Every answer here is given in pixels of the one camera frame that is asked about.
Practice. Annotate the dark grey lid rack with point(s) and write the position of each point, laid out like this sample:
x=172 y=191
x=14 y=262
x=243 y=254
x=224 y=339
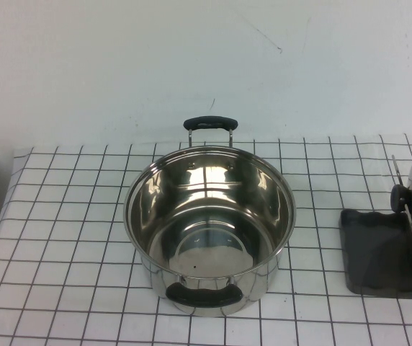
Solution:
x=371 y=245

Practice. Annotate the white black-grid tablecloth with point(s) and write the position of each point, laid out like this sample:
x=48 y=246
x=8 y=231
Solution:
x=83 y=216

